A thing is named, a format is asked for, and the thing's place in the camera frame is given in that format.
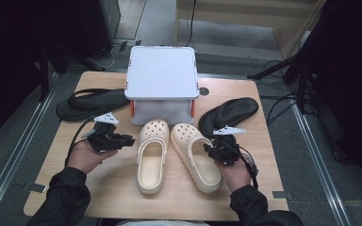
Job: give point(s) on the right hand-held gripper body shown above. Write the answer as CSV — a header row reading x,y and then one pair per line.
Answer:
x,y
227,150

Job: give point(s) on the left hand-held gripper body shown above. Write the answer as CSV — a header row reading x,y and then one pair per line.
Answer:
x,y
105,139

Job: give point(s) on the cream clog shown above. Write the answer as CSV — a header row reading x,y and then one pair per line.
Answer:
x,y
205,171
152,168

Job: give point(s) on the black flip-flop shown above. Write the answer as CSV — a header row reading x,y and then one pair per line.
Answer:
x,y
229,113
88,106

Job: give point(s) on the white shoe rack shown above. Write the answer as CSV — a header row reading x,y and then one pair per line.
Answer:
x,y
161,72

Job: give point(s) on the person's right hand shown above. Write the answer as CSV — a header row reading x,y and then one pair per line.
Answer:
x,y
237,175

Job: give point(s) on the person's left hand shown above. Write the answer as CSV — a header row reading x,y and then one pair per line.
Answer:
x,y
85,158

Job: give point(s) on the grey tape strip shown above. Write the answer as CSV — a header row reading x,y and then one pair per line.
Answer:
x,y
36,187
281,195

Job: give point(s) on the black power adapter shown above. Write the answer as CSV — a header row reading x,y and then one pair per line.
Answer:
x,y
123,46

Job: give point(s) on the black metal stand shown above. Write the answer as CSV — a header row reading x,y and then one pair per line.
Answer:
x,y
44,69

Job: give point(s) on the black tripod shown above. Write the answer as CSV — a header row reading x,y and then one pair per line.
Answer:
x,y
301,84

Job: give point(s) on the black cabinet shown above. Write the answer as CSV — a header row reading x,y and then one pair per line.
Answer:
x,y
97,25

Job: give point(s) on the dark curtain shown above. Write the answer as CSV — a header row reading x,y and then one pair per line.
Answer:
x,y
352,78
9,62

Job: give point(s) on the metal floor rail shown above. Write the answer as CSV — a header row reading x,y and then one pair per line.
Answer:
x,y
315,157
13,157

